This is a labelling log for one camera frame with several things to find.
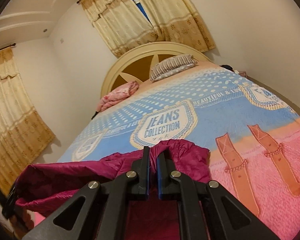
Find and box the magenta puffer jacket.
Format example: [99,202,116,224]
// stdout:
[15,139,211,239]

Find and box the beige side window curtain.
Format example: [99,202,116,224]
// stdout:
[0,47,55,194]

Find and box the blue pink jeans blanket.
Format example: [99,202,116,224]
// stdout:
[33,61,300,240]

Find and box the pink floral folded blanket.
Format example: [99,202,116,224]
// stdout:
[96,81,139,113]

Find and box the striped grey pillow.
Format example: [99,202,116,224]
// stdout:
[149,54,198,82]

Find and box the cream arched wooden headboard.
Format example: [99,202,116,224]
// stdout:
[100,42,210,97]

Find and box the black item beside bed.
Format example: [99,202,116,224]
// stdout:
[221,64,239,74]

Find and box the beige window curtain behind bed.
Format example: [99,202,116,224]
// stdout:
[79,0,216,57]

